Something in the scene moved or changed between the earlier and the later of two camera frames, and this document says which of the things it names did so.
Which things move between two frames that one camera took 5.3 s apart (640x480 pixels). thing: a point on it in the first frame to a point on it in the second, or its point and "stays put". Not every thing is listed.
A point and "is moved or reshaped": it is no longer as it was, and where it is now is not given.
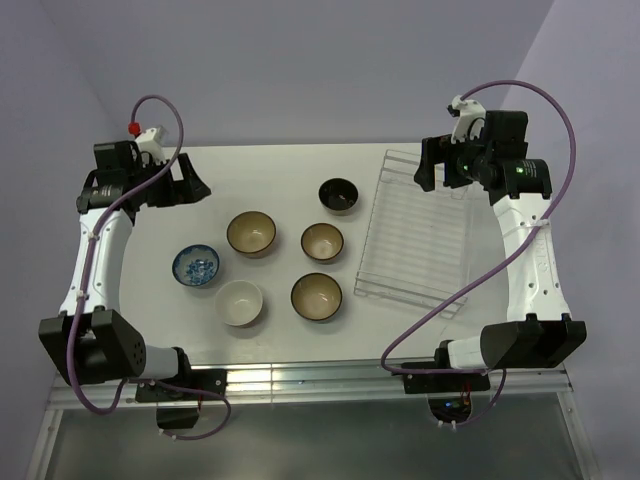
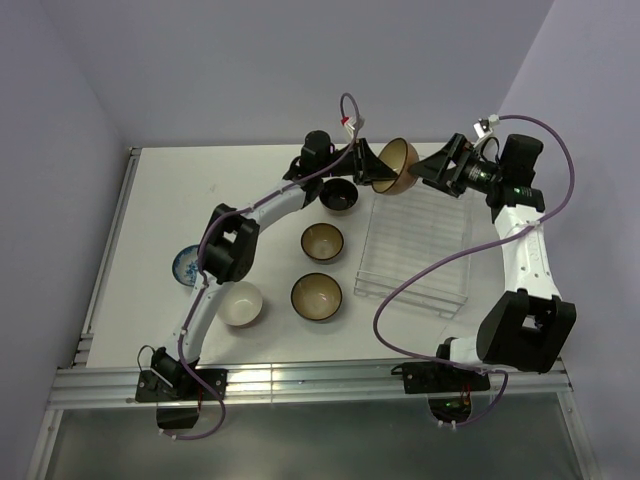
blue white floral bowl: [196, 264] stays put
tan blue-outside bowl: [316, 297] stays put
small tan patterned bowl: [322, 242] stays put
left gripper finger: [194, 188] to [368, 166]
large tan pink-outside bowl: [251, 233] is moved or reshaped
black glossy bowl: [338, 196] stays put
